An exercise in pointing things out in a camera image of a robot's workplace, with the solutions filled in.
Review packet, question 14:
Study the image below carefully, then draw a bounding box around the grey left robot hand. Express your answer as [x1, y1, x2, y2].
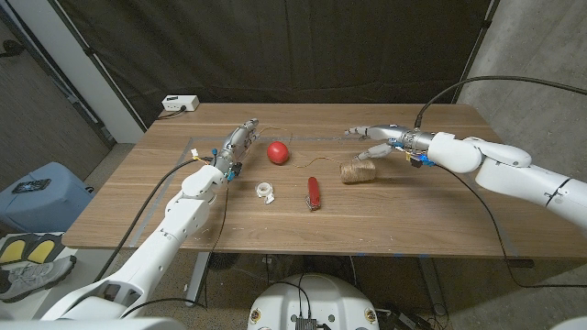
[213, 117, 260, 181]

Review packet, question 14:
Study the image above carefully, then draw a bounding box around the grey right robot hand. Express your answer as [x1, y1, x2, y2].
[344, 123, 436, 169]

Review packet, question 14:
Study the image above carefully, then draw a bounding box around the brown jute twine spool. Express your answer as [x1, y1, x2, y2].
[257, 125, 377, 185]

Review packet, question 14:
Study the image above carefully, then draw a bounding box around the red ball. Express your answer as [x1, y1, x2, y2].
[266, 140, 291, 166]

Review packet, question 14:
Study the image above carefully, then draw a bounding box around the small white tape roll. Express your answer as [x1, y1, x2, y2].
[255, 181, 276, 205]

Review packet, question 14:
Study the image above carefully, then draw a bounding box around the red swiss knife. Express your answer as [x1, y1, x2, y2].
[305, 176, 322, 213]

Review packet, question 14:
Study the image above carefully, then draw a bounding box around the white power box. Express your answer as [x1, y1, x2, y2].
[161, 94, 201, 113]

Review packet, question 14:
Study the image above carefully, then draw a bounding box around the black ribbed round object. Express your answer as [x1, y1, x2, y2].
[208, 252, 240, 271]

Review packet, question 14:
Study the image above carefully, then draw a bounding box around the black backdrop curtain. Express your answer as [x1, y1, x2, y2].
[48, 0, 494, 129]

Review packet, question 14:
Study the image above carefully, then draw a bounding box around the black backdrop stand pole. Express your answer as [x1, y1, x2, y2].
[48, 0, 149, 133]
[451, 0, 501, 105]

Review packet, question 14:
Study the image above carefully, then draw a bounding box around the grey metal table leg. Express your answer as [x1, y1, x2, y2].
[184, 251, 213, 307]
[416, 256, 449, 317]

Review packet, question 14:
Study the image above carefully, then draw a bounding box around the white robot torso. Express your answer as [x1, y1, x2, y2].
[247, 273, 381, 330]

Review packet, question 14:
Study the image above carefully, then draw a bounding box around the black floor power strip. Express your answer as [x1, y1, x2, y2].
[375, 309, 432, 330]

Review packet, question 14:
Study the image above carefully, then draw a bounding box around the blue plastic container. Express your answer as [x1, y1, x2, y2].
[0, 161, 95, 234]

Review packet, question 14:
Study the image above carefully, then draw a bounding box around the black phone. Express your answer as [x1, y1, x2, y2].
[11, 178, 52, 194]

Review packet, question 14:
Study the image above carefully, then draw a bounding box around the black shoe yellow insole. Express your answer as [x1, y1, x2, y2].
[0, 236, 29, 265]
[26, 233, 65, 265]

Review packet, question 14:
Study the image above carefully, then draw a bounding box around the grey sneaker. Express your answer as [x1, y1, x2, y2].
[0, 255, 77, 303]

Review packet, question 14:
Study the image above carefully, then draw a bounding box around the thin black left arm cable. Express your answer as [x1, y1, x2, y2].
[119, 179, 230, 320]

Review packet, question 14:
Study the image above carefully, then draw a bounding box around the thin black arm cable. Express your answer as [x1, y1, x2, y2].
[435, 163, 587, 290]
[119, 179, 230, 320]

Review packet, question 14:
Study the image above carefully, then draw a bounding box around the black power cord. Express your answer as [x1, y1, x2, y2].
[155, 105, 188, 121]

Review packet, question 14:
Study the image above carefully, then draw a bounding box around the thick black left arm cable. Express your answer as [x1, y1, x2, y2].
[94, 158, 216, 283]

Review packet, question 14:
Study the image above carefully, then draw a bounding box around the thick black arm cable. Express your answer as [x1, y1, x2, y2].
[415, 75, 587, 129]
[94, 158, 216, 283]

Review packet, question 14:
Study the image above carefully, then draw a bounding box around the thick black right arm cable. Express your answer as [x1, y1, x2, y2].
[415, 75, 587, 129]

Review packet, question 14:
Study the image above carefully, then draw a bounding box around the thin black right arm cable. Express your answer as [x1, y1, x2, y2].
[435, 163, 587, 290]

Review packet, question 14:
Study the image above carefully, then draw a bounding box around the black door handle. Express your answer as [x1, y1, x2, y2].
[0, 39, 27, 59]

